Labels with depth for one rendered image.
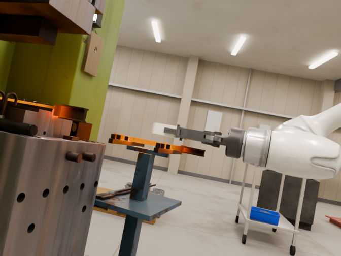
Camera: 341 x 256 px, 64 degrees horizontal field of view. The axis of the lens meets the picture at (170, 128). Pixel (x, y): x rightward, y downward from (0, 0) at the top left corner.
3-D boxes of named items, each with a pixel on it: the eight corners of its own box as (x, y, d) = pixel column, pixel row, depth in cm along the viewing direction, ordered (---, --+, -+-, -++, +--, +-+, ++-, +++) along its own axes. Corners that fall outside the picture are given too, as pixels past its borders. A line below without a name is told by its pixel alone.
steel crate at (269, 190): (250, 216, 458) (259, 169, 461) (259, 206, 558) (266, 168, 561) (312, 233, 417) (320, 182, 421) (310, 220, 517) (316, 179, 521)
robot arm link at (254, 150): (263, 166, 70) (239, 162, 72) (269, 131, 71) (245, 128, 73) (265, 168, 62) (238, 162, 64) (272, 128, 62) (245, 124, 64)
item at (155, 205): (181, 204, 139) (181, 200, 139) (149, 221, 102) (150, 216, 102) (129, 190, 149) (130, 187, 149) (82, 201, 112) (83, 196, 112)
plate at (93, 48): (96, 76, 121) (104, 39, 122) (84, 70, 112) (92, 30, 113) (92, 76, 121) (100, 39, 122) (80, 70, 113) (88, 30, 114)
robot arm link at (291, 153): (264, 176, 62) (264, 162, 75) (341, 192, 58) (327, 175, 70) (272, 129, 61) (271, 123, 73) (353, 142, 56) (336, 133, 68)
